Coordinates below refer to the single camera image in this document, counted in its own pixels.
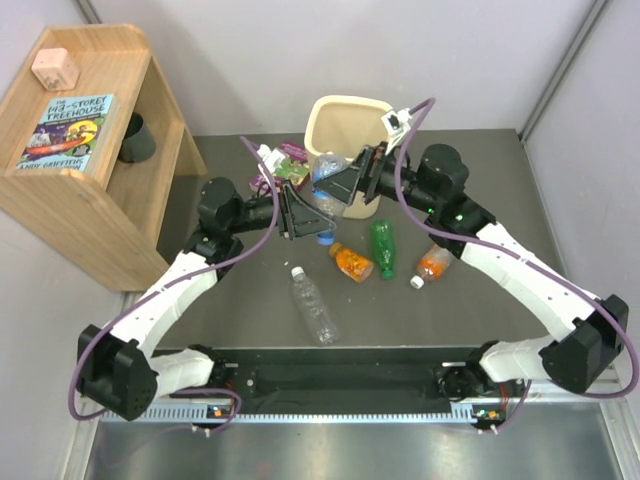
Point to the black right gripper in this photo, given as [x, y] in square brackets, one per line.
[366, 172]

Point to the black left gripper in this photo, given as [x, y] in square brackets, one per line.
[296, 217]

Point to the clear bottle blue cap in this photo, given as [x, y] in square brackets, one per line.
[324, 166]

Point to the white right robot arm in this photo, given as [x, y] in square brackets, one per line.
[584, 332]

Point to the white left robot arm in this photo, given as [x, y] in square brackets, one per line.
[116, 366]

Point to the cream plastic bin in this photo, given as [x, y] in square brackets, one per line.
[343, 125]

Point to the purple Treehouse book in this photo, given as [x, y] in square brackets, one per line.
[295, 167]

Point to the green plastic bottle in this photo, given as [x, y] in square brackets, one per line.
[383, 247]

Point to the small orange bottle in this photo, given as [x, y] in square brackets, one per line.
[355, 266]

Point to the orange bottle white cap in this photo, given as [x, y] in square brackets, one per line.
[431, 266]

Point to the dark grey cup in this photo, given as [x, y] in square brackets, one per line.
[138, 144]

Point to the wooden shelf unit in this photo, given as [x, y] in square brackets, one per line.
[106, 221]

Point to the blue Treehouse book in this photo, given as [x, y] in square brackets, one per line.
[70, 133]

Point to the pink cube block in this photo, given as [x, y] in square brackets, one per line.
[55, 69]

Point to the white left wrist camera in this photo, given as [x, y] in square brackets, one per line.
[271, 158]

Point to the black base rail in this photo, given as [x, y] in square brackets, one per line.
[345, 380]

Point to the aluminium corner post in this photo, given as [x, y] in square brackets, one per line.
[596, 11]

